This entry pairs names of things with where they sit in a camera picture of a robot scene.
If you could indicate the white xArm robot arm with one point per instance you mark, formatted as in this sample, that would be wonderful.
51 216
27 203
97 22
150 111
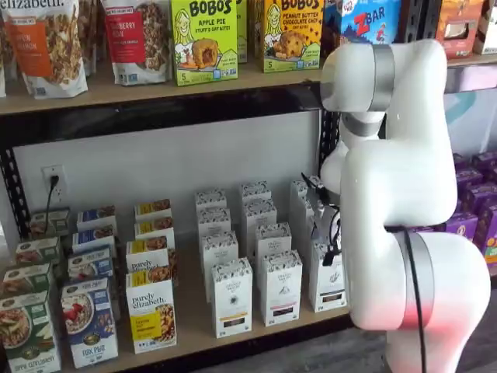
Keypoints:
400 175

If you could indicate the white box with pink strip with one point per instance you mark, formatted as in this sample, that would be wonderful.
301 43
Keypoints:
260 213
255 191
282 291
273 237

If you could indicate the white box with orange strip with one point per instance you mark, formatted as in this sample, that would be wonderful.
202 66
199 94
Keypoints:
232 299
213 221
210 200
219 248

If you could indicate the purely elizabeth yellow granola box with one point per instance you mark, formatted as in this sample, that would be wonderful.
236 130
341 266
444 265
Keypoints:
147 254
153 210
149 307
154 229

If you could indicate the green Bobo's apple pie box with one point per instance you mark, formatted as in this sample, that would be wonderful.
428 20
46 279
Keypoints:
204 42
242 31

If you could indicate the blue oatmeal box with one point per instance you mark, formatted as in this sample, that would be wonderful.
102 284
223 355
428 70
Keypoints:
90 264
94 239
91 322
97 217

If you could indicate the yellow Bobo's peanut butter box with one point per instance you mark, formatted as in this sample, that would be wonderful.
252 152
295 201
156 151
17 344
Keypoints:
293 37

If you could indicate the blue Zbar box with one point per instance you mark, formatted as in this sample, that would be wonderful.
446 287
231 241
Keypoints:
365 23

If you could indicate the green oatmeal box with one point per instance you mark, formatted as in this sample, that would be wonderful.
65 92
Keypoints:
29 334
25 279
50 223
37 252

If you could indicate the purple snack box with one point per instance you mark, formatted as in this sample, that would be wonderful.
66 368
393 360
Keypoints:
481 196
485 161
462 227
487 233
468 180
461 162

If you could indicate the orange brown snack box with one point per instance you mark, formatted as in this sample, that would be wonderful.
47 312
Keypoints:
460 27

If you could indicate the white snack box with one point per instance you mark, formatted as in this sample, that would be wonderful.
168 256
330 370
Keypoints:
488 27

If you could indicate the red label granola bag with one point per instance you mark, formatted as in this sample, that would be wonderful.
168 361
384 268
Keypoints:
136 42

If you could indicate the orange label granola bag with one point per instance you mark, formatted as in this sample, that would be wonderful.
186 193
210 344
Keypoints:
42 46

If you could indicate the white wall outlet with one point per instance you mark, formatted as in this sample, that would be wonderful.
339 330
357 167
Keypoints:
53 182

